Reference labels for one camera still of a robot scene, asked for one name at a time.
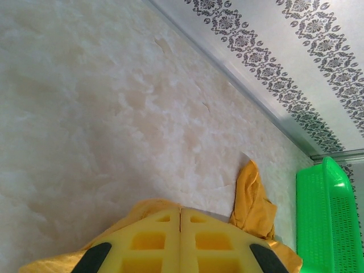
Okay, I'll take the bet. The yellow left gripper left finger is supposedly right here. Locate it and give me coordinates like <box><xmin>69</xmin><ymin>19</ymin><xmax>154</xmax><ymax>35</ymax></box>
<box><xmin>73</xmin><ymin>206</ymin><xmax>182</xmax><ymax>273</ymax></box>

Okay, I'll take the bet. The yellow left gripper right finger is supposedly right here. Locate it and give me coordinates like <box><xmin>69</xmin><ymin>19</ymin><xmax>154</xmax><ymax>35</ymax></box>
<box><xmin>181</xmin><ymin>207</ymin><xmax>290</xmax><ymax>273</ymax></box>

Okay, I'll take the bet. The yellow t-shirt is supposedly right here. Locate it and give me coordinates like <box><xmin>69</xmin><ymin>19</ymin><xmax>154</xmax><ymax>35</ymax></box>
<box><xmin>18</xmin><ymin>159</ymin><xmax>303</xmax><ymax>273</ymax></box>

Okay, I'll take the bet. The green plastic mesh basket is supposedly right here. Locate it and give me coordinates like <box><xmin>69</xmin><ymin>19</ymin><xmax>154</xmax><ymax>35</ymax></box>
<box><xmin>295</xmin><ymin>156</ymin><xmax>364</xmax><ymax>273</ymax></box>

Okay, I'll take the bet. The aluminium frame post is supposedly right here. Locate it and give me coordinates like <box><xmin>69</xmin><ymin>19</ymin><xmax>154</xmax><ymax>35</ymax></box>
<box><xmin>309</xmin><ymin>150</ymin><xmax>364</xmax><ymax>160</ymax></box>

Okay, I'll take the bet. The aluminium frame bar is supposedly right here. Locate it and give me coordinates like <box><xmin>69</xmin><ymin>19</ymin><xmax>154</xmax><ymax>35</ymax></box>
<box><xmin>146</xmin><ymin>0</ymin><xmax>322</xmax><ymax>163</ymax></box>

